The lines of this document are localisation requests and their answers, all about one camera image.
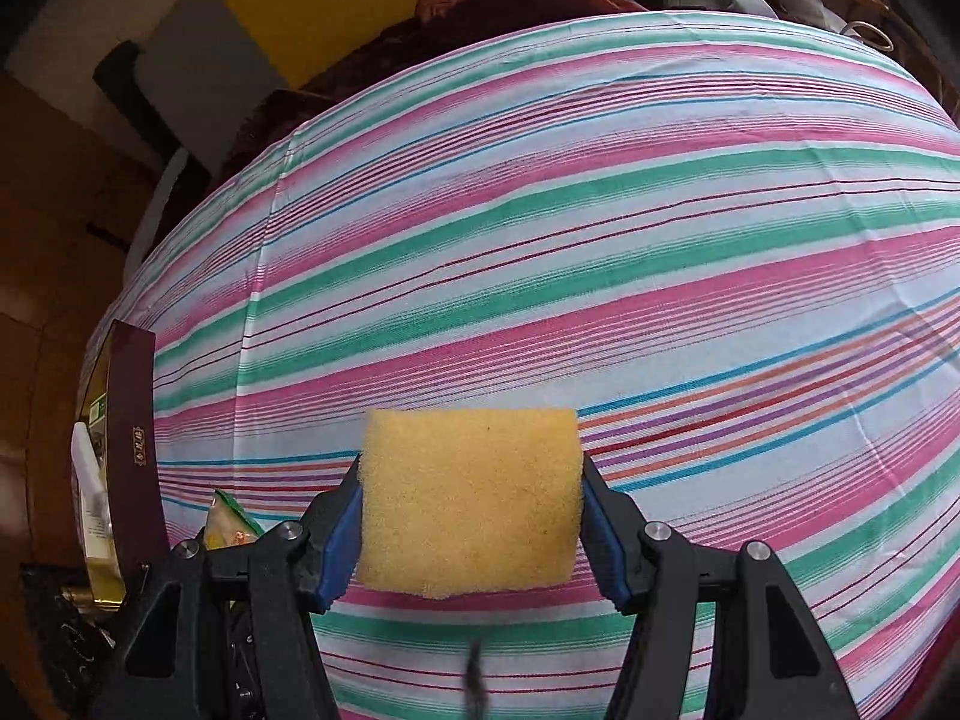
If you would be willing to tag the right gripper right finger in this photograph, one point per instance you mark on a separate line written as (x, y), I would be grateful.
(769, 659)

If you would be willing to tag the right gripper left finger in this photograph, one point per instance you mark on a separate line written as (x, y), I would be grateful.
(228, 633)

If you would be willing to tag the green cracker packet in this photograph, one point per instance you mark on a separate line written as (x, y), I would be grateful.
(227, 524)

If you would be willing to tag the cream white book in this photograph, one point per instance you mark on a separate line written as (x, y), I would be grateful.
(105, 578)

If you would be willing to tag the yellow sponge block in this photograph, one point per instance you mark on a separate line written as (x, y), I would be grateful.
(469, 501)

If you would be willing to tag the striped bed sheet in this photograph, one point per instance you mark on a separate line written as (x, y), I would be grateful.
(729, 243)

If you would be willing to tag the blue yellow grey headboard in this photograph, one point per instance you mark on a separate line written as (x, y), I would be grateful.
(209, 63)

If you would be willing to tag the dark red blanket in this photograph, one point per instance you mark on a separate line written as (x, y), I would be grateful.
(435, 28)

